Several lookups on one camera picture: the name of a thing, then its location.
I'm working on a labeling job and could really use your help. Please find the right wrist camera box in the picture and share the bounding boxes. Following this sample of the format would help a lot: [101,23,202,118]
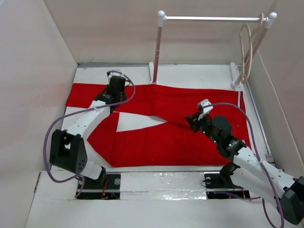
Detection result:
[198,99,213,120]

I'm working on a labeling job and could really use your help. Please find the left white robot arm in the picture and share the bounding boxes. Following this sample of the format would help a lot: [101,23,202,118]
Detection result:
[49,75,127,188]

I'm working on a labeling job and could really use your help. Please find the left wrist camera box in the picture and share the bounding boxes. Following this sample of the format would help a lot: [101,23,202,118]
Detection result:
[106,70,122,78]

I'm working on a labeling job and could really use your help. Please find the silver tape strip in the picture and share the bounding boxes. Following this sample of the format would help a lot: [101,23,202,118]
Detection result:
[120,171,207,201]

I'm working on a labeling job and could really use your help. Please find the wooden clothes hanger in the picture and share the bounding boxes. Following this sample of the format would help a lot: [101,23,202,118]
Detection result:
[239,13,265,84]

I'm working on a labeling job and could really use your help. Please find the white clothes rack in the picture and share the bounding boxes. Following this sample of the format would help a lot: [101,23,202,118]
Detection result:
[149,10,277,91]

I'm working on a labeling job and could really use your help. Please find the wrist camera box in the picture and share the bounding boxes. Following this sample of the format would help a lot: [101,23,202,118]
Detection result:
[106,70,122,78]
[198,99,213,120]

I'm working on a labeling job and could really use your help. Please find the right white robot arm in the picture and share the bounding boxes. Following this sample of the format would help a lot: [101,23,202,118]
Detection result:
[185,113,304,225]

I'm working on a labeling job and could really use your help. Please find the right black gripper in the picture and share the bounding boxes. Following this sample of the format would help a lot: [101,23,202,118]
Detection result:
[185,111,220,144]

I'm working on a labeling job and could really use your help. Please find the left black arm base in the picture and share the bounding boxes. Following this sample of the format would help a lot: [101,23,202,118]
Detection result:
[76,172,121,200]

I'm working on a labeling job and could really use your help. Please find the red trousers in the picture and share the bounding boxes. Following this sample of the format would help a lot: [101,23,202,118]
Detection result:
[65,83,252,168]

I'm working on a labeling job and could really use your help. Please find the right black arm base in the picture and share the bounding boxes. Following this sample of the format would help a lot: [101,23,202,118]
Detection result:
[201,163,250,200]

